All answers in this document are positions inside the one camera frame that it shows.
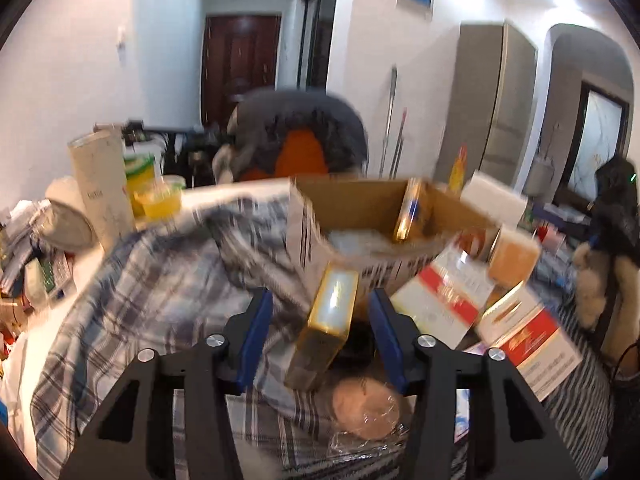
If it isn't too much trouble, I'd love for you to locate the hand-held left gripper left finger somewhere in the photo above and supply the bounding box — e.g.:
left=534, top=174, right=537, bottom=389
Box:
left=60, top=287, right=281, bottom=480

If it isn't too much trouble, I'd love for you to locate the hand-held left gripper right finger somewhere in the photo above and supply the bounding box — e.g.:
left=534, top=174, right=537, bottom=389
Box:
left=367, top=287, right=581, bottom=480

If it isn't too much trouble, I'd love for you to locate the gold box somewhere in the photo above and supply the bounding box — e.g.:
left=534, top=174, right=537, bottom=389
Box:
left=392, top=177, right=426, bottom=243
left=284, top=262, right=360, bottom=391

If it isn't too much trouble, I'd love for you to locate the red and white box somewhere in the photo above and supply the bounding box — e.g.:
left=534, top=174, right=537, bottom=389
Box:
left=390, top=245, right=496, bottom=348
left=475, top=285, right=583, bottom=401

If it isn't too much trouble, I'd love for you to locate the cardboard box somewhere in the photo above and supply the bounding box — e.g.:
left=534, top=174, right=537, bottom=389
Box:
left=286, top=176, right=501, bottom=306

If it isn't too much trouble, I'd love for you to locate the person's right forearm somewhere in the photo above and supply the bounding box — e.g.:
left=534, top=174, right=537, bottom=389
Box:
left=600, top=255, right=632, bottom=361

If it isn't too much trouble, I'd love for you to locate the person's right hand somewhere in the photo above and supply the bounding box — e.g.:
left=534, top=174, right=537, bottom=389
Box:
left=572, top=242, right=610, bottom=331

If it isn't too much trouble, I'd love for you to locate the wrapped round cake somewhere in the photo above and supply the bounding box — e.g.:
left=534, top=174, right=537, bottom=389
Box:
left=327, top=377, right=408, bottom=456

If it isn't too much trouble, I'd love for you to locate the frosted glass door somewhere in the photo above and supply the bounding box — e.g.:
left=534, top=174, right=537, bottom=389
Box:
left=565, top=82, right=631, bottom=196

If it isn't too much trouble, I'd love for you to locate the grey hanging pouch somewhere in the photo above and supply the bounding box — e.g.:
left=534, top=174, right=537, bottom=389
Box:
left=530, top=152, right=558, bottom=196

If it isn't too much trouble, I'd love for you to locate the orange packet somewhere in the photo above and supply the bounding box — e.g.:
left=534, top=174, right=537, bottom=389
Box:
left=487, top=227, right=541, bottom=288

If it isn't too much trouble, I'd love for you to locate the plaid shirt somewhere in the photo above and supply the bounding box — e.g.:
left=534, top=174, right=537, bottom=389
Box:
left=30, top=180, right=321, bottom=466

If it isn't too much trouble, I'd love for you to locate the white carton box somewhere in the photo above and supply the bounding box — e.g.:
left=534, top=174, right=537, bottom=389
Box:
left=460, top=170, right=528, bottom=223

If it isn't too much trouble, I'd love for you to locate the grey refrigerator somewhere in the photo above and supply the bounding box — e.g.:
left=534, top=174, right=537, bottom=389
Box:
left=437, top=21, right=538, bottom=193

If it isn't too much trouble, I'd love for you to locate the yellow and red packet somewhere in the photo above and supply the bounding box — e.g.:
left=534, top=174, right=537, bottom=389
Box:
left=447, top=145, right=471, bottom=191

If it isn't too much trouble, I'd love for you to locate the yellow plastic cup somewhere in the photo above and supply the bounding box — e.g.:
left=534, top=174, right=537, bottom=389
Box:
left=132, top=175, right=186, bottom=221

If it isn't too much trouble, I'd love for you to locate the striped cloth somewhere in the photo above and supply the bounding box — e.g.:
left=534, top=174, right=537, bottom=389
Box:
left=280, top=280, right=616, bottom=480

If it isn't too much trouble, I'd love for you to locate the green and yellow container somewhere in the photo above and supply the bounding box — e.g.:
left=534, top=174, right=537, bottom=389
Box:
left=122, top=152, right=163, bottom=216

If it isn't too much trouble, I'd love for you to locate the tall white cup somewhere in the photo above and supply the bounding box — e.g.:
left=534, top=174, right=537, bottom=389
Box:
left=67, top=129, right=136, bottom=251

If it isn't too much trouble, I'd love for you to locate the white round container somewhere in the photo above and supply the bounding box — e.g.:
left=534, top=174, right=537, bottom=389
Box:
left=45, top=176, right=98, bottom=251

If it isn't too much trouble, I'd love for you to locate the chair with grey clothes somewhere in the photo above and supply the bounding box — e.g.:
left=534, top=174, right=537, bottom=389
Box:
left=215, top=87, right=368, bottom=183

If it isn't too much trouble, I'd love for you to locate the pile of packets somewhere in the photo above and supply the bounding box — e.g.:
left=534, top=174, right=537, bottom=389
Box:
left=0, top=200, right=76, bottom=311

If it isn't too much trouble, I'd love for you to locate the brown wooden door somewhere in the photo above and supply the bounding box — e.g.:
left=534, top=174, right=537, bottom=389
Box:
left=201, top=14, right=281, bottom=128

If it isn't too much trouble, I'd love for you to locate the dark framed sliding door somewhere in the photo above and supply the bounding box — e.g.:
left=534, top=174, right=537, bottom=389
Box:
left=296, top=0, right=341, bottom=93

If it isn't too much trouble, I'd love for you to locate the grey mop handle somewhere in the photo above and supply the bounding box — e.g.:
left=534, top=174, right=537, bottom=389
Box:
left=378, top=66, right=398, bottom=178

